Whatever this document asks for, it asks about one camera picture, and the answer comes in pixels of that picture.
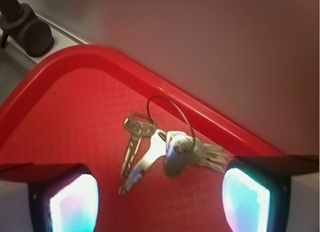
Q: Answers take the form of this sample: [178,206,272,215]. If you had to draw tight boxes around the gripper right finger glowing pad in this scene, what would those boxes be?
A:
[222,155,320,232]

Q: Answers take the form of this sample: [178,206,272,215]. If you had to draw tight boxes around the grey curved faucet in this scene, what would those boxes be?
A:
[0,0,54,58]

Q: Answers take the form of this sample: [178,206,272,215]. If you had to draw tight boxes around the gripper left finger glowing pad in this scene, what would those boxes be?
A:
[0,163,99,232]

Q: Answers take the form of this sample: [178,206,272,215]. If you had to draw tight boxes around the silver keys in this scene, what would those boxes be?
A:
[118,96,231,196]

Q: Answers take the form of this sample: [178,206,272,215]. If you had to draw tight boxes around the orange plastic tray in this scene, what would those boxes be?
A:
[0,45,282,232]

